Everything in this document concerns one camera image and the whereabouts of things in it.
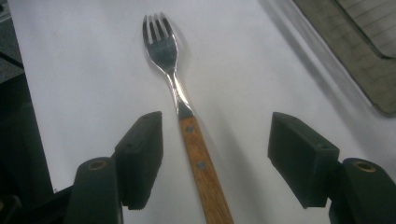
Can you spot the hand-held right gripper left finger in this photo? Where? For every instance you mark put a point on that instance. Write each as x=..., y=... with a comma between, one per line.
x=141, y=161

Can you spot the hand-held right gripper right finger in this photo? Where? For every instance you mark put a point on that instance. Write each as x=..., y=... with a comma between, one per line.
x=303, y=158

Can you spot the smoky clear plastic bin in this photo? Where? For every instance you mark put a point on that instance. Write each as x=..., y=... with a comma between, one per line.
x=358, y=49

